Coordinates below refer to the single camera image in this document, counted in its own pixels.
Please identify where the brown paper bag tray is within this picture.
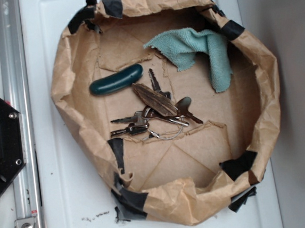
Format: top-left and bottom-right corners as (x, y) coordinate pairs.
(51, 0), (281, 225)

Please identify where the silver key left upper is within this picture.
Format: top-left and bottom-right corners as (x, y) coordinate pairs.
(111, 106), (152, 124)

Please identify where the wire key ring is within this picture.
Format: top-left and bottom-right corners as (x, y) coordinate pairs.
(140, 114), (192, 142)

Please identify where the key with dark round head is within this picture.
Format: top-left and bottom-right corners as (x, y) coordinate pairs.
(175, 97), (203, 124)

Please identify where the silver key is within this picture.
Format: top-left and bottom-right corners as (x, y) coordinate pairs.
(111, 106), (152, 124)
(110, 123), (149, 137)
(148, 69), (172, 99)

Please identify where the brown wood chip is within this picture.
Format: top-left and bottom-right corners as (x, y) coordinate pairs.
(132, 83), (178, 116)

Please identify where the dark green oblong pickle toy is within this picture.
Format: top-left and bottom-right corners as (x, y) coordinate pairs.
(89, 64), (143, 96)

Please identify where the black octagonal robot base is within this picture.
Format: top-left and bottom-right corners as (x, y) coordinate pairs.
(0, 98), (26, 197)

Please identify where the aluminium extrusion rail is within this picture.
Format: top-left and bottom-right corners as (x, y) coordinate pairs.
(0, 0), (46, 228)

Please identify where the white plastic board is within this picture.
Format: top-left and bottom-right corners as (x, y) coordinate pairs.
(19, 0), (283, 228)

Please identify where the silver key left lower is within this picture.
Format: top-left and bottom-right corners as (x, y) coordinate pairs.
(110, 123), (149, 137)

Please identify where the teal cloth rag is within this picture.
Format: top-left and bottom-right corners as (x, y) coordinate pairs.
(143, 28), (233, 93)

